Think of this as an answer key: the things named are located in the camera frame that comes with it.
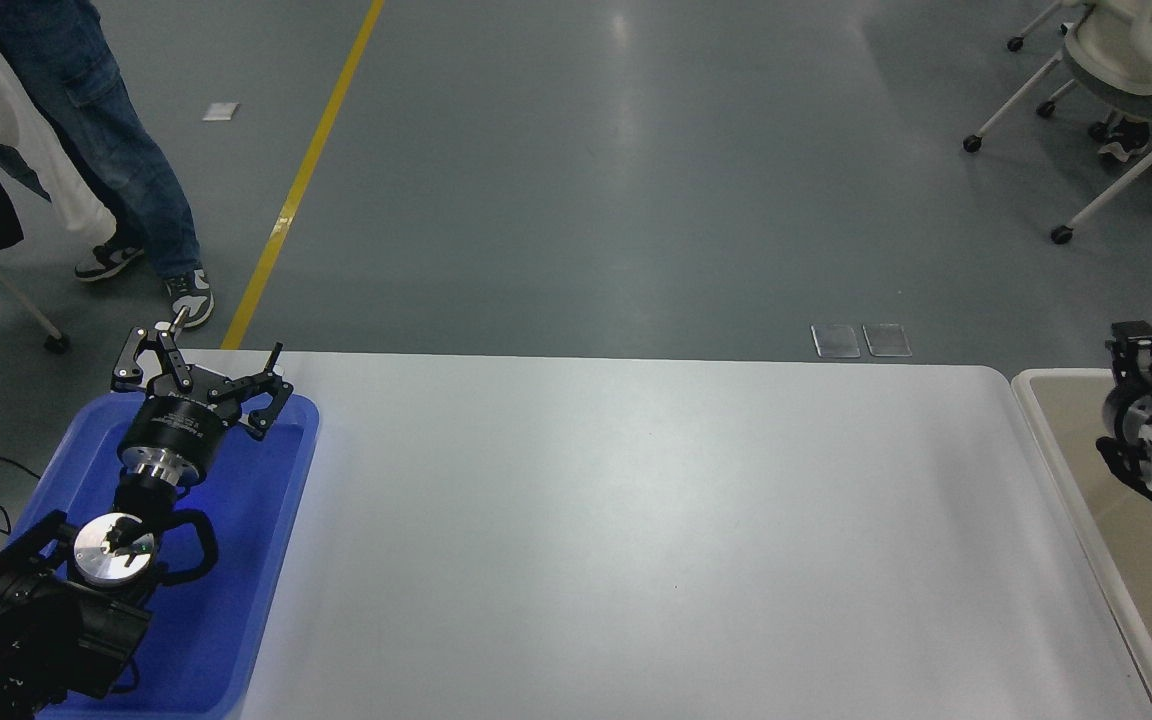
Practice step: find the clear floor plate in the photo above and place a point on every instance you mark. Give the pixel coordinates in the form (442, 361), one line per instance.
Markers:
(836, 340)
(886, 338)

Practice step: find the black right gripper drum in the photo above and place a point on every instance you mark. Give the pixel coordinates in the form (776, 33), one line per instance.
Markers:
(1121, 412)

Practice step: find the white office chair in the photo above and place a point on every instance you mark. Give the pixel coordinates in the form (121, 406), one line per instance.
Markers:
(1126, 60)
(1036, 25)

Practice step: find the large pale bin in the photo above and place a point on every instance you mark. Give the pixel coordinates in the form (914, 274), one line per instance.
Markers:
(1076, 440)

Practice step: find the grey chair with casters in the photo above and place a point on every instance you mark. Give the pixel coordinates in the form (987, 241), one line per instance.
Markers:
(6, 285)

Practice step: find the blue plastic tray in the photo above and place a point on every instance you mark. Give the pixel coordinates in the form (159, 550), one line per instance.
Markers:
(236, 560)

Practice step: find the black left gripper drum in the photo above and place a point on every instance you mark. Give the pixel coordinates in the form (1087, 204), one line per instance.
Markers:
(176, 430)

